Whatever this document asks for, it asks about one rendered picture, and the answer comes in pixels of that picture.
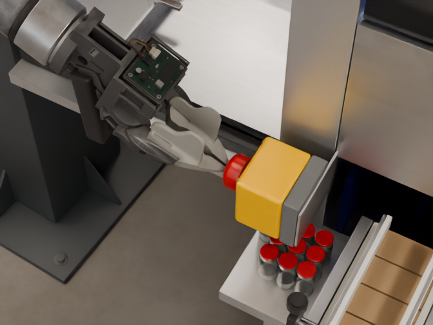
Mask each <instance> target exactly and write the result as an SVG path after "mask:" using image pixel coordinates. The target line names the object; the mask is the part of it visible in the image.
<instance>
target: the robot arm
mask: <svg viewBox="0 0 433 325"><path fill-rule="evenodd" d="M104 16H105V14H104V13H102V12H101V11H100V10H99V9H97V8H96V7H93V8H92V10H91V11H90V13H89V14H87V8H86V7H85V6H83V5H82V4H80V2H78V1H77V0H0V32H1V33H2V34H3V35H4V36H6V37H7V38H9V39H10V40H11V41H13V42H14V44H16V45H17V46H18V47H19V48H21V49H22V50H24V51H25V52H26V53H27V54H29V55H30V56H32V57H33V58H34V59H35V60H37V61H38V62H40V63H41V64H42V65H43V66H44V65H48V64H50V65H49V67H50V68H51V69H52V70H53V71H55V72H56V73H58V74H59V75H60V74H62V73H63V72H64V71H65V70H66V69H67V68H68V67H69V66H70V65H71V64H72V65H73V66H74V67H75V68H74V69H73V70H72V71H71V72H70V78H71V80H72V85H73V89H74V92H75V96H76V99H77V103H78V106H79V110H80V113H81V117H82V121H83V124H84V128H85V131H86V135H87V137H88V138H89V139H91V140H94V141H96V142H98V143H101V144H104V143H105V142H106V141H107V140H108V138H109V137H110V135H111V134H113V135H115V136H117V137H118V138H120V139H121V140H122V141H123V142H124V143H125V144H126V145H127V146H128V147H129V148H130V149H132V150H133V151H134V152H136V153H137V154H139V155H141V156H143V157H146V158H148V159H153V160H155V161H159V162H162V163H166V164H169V165H176V166H180V167H183V168H188V169H192V170H198V171H203V172H224V169H225V167H226V165H227V163H228V162H229V160H228V158H227V154H226V151H225V150H224V147H223V146H222V143H221V142H220V140H219V139H218V136H217V134H218V130H219V128H220V123H221V116H220V114H219V113H218V112H217V111H216V110H215V109H213V108H212V107H209V106H205V107H200V108H196V107H194V106H193V105H192V103H191V101H190V99H189V97H188V95H187V93H186V92H185V91H184V90H183V89H182V88H181V87H180V86H179V85H178V84H179V82H181V80H182V79H183V78H184V76H185V75H186V74H185V72H186V71H187V70H188V68H187V67H188V65H189V64H190V62H189V61H188V60H186V59H185V58H183V57H182V56H181V55H180V54H178V53H177V52H176V51H174V50H173V49H172V48H171V47H169V46H168V45H167V44H166V43H164V42H163V41H161V40H160V39H159V38H158V37H157V36H155V35H154V34H152V33H151V32H150V33H149V34H148V35H147V36H146V38H145V39H144V40H143V41H140V40H138V39H134V38H133V39H131V40H130V41H136V43H135V44H134V46H133V45H131V44H130V41H129V42H127V41H126V40H125V39H123V38H122V37H121V36H119V35H118V34H116V33H115V32H114V31H113V30H112V29H110V28H109V27H107V26H106V25H105V24H104V23H102V20H103V18H104ZM160 45H161V46H162V47H161V46H160ZM163 48H165V49H166V50H167V51H166V50H165V49H163ZM169 52H170V53H171V54H170V53H169ZM172 54H173V55H174V56H175V57H174V56H173V55H172ZM177 58H178V59H179V60H178V59H177ZM163 109H166V124H164V123H161V122H158V121H155V122H153V123H152V125H151V122H150V120H152V118H153V117H154V116H155V114H156V113H157V112H162V111H163Z"/></svg>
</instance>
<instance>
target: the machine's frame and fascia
mask: <svg viewBox="0 0 433 325"><path fill-rule="evenodd" d="M336 151H339V154H338V157H340V158H342V159H345V160H346V161H349V162H351V163H354V164H357V165H358V166H361V167H363V168H366V169H368V170H370V171H372V172H375V173H378V174H380V175H382V176H384V177H387V178H389V179H392V180H393V181H396V182H399V183H401V184H404V185H405V186H408V187H410V188H413V189H415V190H417V191H419V192H422V193H425V194H427V195H429V196H431V197H433V44H432V43H429V42H426V41H424V40H421V39H418V38H416V37H413V36H411V35H408V34H404V33H403V32H399V31H397V30H394V29H392V28H389V27H387V26H383V25H381V24H378V23H375V22H373V21H370V20H368V19H365V18H363V17H362V18H361V19H360V22H359V23H358V25H357V30H356V37H355V41H354V48H353V53H352V60H351V67H350V71H349V78H348V83H347V89H346V94H345V101H344V105H343V113H342V119H341V124H340V131H339V136H338V143H337V147H336Z"/></svg>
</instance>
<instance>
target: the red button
mask: <svg viewBox="0 0 433 325"><path fill-rule="evenodd" d="M251 159H252V158H250V157H248V156H246V155H244V154H242V153H240V154H236V155H234V156H233V157H232V158H231V159H230V160H229V162H228V163H227V165H226V167H225V169H224V174H223V183H224V185H225V187H226V188H228V189H230V190H233V191H234V192H236V181H237V179H238V178H239V177H240V176H241V174H242V173H243V171H244V170H245V168H246V167H247V165H248V164H249V162H250V161H251Z"/></svg>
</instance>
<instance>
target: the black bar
mask: <svg viewBox="0 0 433 325"><path fill-rule="evenodd" d="M19 51H20V54H21V58H22V59H24V60H26V61H29V62H31V63H33V64H36V65H37V66H40V67H42V68H45V69H47V70H49V71H51V72H54V73H56V72H55V71H53V70H52V69H51V68H50V67H49V65H50V64H48V65H44V66H43V65H42V64H41V63H40V62H38V61H37V60H35V59H34V58H33V57H32V56H30V55H29V54H27V53H26V52H25V51H24V50H22V49H21V48H19ZM74 68H75V67H74V66H73V65H72V64H71V65H70V66H69V67H68V68H67V69H66V70H65V71H64V72H63V73H62V74H60V75H61V76H63V77H65V78H67V79H70V80H71V78H70V72H71V71H72V70H73V69H74ZM56 74H58V73H56ZM154 117H156V118H159V119H161V120H163V121H166V109H163V111H162V112H157V113H156V114H155V116H154ZM217 136H218V139H219V140H220V142H221V143H222V146H223V147H224V148H227V149H229V150H232V151H234V152H236V153H239V154H240V153H242V154H244V155H246V156H248V157H250V158H253V156H254V154H255V153H256V151H257V150H258V149H259V147H260V145H261V144H262V141H259V140H257V139H255V138H252V137H250V136H248V135H246V134H243V133H241V132H238V131H236V130H234V129H232V128H229V127H227V126H224V125H223V124H220V128H219V130H218V134H217Z"/></svg>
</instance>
